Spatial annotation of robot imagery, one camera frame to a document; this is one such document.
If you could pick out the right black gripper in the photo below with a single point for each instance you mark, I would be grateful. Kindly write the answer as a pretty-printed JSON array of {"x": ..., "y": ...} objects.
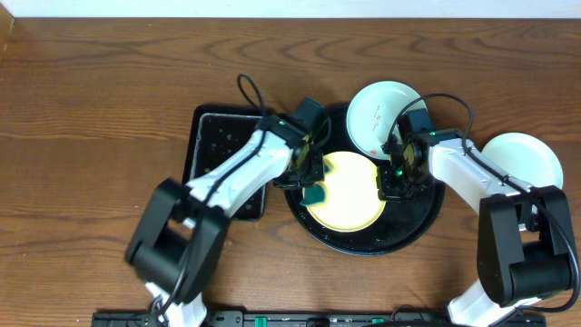
[{"x": 387, "y": 191}]

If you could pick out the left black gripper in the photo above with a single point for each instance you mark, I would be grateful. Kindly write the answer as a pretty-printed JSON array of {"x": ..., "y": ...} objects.
[{"x": 319, "y": 175}]

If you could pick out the green yellow sponge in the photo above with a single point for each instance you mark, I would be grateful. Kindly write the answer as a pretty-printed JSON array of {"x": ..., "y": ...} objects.
[{"x": 313, "y": 195}]

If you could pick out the yellow plate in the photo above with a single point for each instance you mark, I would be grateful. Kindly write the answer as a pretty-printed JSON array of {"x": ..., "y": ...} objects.
[{"x": 352, "y": 202}]

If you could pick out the light blue plate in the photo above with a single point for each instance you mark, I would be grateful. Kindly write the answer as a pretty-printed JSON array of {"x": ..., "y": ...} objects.
[
  {"x": 372, "y": 112},
  {"x": 526, "y": 158}
]

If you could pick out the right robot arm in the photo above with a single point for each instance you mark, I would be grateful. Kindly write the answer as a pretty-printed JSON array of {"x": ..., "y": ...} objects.
[{"x": 526, "y": 248}]

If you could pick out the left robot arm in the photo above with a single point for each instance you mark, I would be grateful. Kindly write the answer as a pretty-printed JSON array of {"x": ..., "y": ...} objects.
[{"x": 179, "y": 239}]

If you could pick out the black round tray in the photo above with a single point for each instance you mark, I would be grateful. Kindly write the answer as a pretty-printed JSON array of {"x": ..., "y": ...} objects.
[{"x": 401, "y": 223}]

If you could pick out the black rectangular tray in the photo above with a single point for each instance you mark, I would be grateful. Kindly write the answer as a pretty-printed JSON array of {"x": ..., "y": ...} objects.
[{"x": 217, "y": 132}]

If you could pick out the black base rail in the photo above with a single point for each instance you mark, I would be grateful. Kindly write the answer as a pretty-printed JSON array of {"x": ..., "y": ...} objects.
[{"x": 241, "y": 319}]

